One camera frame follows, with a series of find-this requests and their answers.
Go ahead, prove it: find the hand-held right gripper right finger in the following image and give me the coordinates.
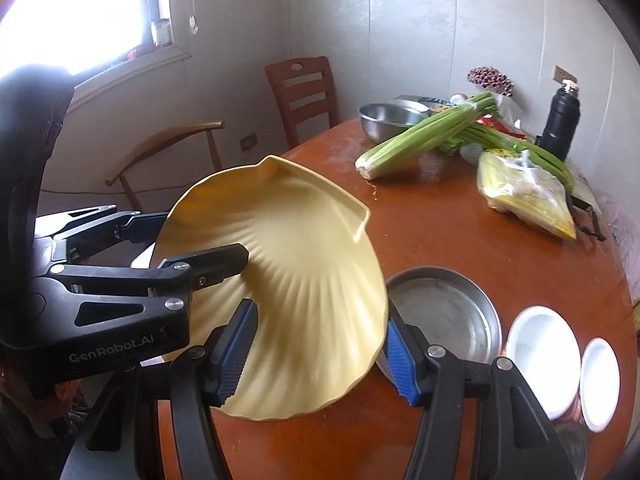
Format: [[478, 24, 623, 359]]
[[386, 304, 568, 480]]

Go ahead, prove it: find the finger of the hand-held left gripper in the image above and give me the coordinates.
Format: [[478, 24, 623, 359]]
[[50, 242, 249, 328], [35, 204, 171, 262]]

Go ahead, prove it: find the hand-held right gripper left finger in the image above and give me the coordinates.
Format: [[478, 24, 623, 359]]
[[65, 299, 259, 480]]

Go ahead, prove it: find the round steel pan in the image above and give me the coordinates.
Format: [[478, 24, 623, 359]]
[[385, 266, 503, 381]]

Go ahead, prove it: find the yellow shell-shaped plate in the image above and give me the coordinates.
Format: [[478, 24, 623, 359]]
[[150, 155, 389, 421]]

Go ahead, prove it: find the large white paper bowl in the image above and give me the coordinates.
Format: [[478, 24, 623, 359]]
[[506, 305, 583, 421]]

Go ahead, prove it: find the red instant noodle cup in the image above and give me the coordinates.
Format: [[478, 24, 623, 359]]
[[580, 337, 622, 433]]

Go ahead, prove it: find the light wooden armchair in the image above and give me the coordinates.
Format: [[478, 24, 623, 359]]
[[104, 120, 227, 211]]

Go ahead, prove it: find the window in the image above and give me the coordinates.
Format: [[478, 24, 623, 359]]
[[0, 0, 171, 91]]

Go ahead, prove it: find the jar on window sill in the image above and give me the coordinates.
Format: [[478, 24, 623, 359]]
[[151, 17, 173, 48]]

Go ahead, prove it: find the brown wooden chair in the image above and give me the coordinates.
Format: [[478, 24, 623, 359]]
[[264, 56, 341, 150]]

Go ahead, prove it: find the clear bag of yellow food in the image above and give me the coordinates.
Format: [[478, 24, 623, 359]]
[[475, 149, 578, 240]]

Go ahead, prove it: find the thick celery bunch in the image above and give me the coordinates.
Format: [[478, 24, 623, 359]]
[[355, 91, 501, 181]]

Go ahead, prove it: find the person's dark clothing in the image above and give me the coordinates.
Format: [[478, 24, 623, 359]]
[[0, 360, 91, 480]]

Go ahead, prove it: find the steel basin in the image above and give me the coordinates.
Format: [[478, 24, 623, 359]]
[[358, 102, 431, 143]]

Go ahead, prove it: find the thin celery bunch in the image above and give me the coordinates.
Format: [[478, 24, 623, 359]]
[[440, 125, 576, 193]]

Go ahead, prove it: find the pink cloth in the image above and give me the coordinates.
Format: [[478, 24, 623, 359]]
[[597, 195, 636, 271]]

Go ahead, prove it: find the black thermos bottle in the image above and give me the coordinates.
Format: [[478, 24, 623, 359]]
[[536, 80, 583, 161]]

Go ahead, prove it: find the dried flower bouquet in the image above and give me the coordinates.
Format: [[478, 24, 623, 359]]
[[466, 66, 515, 96]]

